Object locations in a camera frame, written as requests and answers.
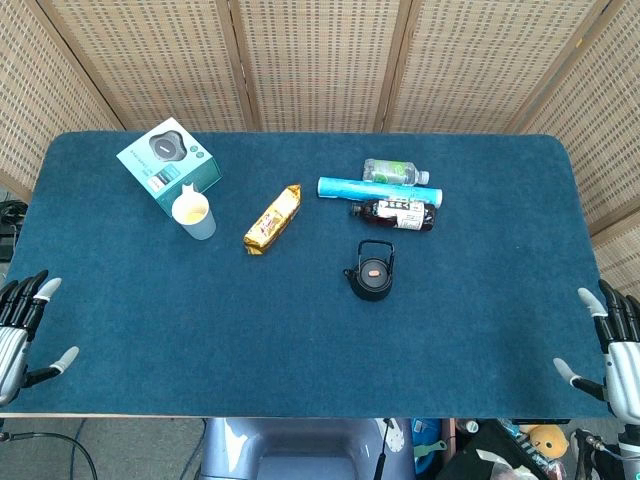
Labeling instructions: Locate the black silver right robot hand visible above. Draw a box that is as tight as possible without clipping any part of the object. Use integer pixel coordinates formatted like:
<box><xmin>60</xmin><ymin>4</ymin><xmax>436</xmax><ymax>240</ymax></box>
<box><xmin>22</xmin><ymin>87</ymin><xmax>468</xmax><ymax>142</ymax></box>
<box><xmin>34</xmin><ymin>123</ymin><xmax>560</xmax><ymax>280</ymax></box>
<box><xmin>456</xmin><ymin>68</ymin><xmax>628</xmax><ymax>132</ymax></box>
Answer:
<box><xmin>552</xmin><ymin>278</ymin><xmax>640</xmax><ymax>426</ymax></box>

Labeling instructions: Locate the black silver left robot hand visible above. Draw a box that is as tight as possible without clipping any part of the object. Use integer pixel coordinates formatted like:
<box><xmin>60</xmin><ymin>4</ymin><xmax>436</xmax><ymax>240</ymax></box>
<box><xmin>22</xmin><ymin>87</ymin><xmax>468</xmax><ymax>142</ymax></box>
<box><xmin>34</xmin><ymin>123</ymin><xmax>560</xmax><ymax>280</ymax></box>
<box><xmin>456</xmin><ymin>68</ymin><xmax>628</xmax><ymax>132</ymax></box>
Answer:
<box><xmin>0</xmin><ymin>269</ymin><xmax>80</xmax><ymax>407</ymax></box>

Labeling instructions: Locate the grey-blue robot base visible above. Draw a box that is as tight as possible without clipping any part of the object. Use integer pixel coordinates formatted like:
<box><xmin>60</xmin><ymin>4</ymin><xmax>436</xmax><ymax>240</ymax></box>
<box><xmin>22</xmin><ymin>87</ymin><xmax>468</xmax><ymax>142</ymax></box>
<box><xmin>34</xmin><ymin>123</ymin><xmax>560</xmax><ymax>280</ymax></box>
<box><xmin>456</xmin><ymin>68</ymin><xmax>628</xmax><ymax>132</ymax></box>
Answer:
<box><xmin>199</xmin><ymin>417</ymin><xmax>417</xmax><ymax>480</ymax></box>

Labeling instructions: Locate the yellow plush toy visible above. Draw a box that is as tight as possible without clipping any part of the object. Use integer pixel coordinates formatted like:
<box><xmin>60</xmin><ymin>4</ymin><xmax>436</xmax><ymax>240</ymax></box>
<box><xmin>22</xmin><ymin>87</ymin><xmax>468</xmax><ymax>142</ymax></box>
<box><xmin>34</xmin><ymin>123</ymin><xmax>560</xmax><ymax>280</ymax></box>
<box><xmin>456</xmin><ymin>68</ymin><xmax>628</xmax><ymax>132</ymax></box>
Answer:
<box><xmin>519</xmin><ymin>424</ymin><xmax>571</xmax><ymax>459</ymax></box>

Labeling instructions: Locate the black bag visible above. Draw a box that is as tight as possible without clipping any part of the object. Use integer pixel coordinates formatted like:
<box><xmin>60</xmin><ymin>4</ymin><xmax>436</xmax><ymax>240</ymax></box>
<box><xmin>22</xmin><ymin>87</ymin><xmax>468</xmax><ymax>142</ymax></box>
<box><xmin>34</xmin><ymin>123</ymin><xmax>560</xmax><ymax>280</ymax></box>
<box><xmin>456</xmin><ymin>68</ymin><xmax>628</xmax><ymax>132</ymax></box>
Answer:
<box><xmin>437</xmin><ymin>419</ymin><xmax>569</xmax><ymax>480</ymax></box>

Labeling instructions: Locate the grey paper cup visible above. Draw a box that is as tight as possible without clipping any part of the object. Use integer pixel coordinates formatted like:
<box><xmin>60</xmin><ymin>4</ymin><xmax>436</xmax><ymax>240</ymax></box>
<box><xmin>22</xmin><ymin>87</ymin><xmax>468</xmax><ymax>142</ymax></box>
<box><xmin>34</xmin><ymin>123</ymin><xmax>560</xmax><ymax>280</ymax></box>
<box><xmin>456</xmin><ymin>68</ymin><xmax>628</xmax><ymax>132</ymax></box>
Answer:
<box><xmin>171</xmin><ymin>183</ymin><xmax>218</xmax><ymax>242</ymax></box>

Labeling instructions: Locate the woven rattan screen panel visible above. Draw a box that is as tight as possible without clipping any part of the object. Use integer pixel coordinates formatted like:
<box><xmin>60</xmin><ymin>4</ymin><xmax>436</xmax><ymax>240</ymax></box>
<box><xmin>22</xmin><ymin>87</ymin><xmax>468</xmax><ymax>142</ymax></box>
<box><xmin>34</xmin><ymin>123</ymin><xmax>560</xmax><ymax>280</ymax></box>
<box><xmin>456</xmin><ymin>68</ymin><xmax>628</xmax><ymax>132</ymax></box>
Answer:
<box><xmin>384</xmin><ymin>0</ymin><xmax>614</xmax><ymax>135</ymax></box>
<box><xmin>0</xmin><ymin>0</ymin><xmax>125</xmax><ymax>202</ymax></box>
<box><xmin>229</xmin><ymin>0</ymin><xmax>414</xmax><ymax>134</ymax></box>
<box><xmin>37</xmin><ymin>0</ymin><xmax>261</xmax><ymax>133</ymax></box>
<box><xmin>519</xmin><ymin>0</ymin><xmax>640</xmax><ymax>296</ymax></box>

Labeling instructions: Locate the teal speaker product box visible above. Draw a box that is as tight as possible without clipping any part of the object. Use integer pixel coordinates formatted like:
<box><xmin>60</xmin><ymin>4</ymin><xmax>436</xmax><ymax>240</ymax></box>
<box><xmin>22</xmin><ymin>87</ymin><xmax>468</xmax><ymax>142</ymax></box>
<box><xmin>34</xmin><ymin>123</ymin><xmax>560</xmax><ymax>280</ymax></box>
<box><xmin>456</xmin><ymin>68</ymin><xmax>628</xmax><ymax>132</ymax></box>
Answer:
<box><xmin>115</xmin><ymin>116</ymin><xmax>224</xmax><ymax>220</ymax></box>

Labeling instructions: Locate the dark tea bottle white label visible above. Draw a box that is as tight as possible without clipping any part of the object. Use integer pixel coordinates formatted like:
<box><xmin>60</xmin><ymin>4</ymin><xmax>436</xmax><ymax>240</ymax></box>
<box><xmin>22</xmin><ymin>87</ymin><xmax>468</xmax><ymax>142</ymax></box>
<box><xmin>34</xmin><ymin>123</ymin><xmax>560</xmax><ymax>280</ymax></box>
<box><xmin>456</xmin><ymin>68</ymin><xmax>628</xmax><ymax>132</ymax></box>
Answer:
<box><xmin>349</xmin><ymin>198</ymin><xmax>437</xmax><ymax>233</ymax></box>

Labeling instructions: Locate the dark blue table cloth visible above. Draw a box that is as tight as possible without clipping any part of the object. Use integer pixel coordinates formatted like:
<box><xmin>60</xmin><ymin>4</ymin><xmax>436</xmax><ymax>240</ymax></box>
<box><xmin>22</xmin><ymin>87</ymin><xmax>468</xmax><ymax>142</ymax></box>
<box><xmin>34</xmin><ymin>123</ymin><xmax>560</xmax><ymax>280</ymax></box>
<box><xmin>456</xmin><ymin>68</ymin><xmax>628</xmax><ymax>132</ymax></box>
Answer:
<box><xmin>0</xmin><ymin>130</ymin><xmax>629</xmax><ymax>419</ymax></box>

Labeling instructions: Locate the golden snack package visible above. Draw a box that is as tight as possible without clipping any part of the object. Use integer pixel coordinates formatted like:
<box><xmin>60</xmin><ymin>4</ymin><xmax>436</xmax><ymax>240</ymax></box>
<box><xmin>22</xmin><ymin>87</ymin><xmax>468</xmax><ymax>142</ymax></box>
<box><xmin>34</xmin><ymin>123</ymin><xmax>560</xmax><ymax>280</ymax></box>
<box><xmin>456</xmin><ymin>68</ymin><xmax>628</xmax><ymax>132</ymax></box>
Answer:
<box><xmin>243</xmin><ymin>183</ymin><xmax>303</xmax><ymax>256</ymax></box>

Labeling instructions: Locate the clear water bottle green label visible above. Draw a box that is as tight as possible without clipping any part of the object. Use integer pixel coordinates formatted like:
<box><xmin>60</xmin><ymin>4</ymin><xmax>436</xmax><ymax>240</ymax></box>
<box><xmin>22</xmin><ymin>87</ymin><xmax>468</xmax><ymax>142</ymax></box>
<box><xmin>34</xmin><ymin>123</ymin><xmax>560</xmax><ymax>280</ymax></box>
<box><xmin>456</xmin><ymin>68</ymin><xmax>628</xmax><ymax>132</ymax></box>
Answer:
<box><xmin>362</xmin><ymin>158</ymin><xmax>431</xmax><ymax>187</ymax></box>

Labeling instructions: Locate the light blue cylindrical tube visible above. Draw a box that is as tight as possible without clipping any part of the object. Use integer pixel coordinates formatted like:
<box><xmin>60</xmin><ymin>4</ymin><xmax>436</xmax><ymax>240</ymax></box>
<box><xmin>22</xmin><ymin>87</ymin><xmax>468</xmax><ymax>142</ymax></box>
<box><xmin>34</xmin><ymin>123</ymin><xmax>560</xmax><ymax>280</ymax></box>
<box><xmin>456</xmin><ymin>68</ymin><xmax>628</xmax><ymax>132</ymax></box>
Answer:
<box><xmin>317</xmin><ymin>175</ymin><xmax>444</xmax><ymax>208</ymax></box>

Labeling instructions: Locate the black floor cable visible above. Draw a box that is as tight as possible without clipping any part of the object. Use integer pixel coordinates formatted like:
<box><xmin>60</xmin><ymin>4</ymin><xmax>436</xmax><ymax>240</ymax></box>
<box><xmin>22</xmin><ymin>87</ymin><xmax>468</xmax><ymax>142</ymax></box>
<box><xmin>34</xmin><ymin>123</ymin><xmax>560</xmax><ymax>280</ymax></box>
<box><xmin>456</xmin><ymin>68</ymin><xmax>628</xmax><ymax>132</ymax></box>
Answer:
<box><xmin>0</xmin><ymin>430</ymin><xmax>99</xmax><ymax>480</ymax></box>

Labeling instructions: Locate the black equipment with cables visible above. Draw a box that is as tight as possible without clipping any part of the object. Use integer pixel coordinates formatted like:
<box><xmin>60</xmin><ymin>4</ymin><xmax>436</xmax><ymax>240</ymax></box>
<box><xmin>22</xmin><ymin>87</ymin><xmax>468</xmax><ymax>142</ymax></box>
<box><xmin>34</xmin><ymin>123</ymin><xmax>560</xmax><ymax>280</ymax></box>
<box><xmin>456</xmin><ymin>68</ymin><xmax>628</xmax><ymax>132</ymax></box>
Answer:
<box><xmin>0</xmin><ymin>199</ymin><xmax>30</xmax><ymax>262</ymax></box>

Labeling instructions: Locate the small black kettle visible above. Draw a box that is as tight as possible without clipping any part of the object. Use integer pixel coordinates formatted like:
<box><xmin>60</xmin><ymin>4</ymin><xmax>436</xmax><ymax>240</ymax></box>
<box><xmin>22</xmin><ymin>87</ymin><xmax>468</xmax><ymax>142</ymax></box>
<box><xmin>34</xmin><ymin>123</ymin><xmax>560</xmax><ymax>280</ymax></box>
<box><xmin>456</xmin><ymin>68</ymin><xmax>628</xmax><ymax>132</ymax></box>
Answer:
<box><xmin>342</xmin><ymin>239</ymin><xmax>396</xmax><ymax>302</ymax></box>

